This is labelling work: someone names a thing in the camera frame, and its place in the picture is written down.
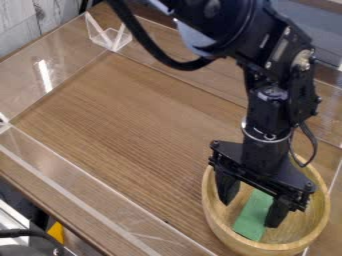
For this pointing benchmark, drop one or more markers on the clear acrylic enclosure wall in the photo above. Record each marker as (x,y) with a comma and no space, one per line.
(106,139)

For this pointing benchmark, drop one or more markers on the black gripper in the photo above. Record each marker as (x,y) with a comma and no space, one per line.
(261,165)

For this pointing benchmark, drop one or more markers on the green rectangular block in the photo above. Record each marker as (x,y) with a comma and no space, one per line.
(249,224)

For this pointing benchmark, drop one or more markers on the brown wooden bowl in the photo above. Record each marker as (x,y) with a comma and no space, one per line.
(288,240)

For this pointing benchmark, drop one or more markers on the clear acrylic corner bracket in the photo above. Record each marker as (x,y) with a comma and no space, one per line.
(113,39)

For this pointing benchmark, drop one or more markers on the yellow black device lower left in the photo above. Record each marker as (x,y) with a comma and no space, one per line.
(54,240)

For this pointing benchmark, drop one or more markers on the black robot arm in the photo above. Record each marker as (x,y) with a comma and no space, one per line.
(274,52)

